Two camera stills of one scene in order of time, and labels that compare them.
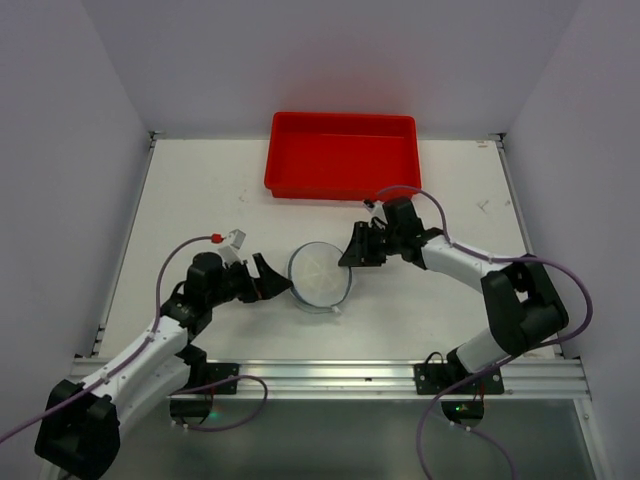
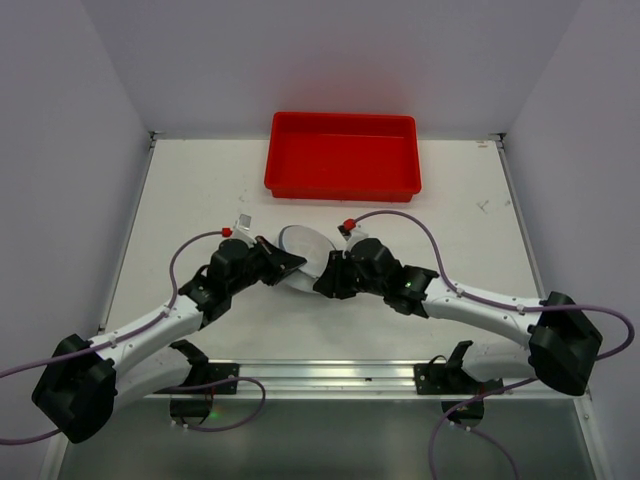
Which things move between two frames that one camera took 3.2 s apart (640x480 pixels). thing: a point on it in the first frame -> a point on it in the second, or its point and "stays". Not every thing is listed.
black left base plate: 219,371 stays
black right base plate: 437,378 stays
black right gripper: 373,243 -> 338,273
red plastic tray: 340,156 stays
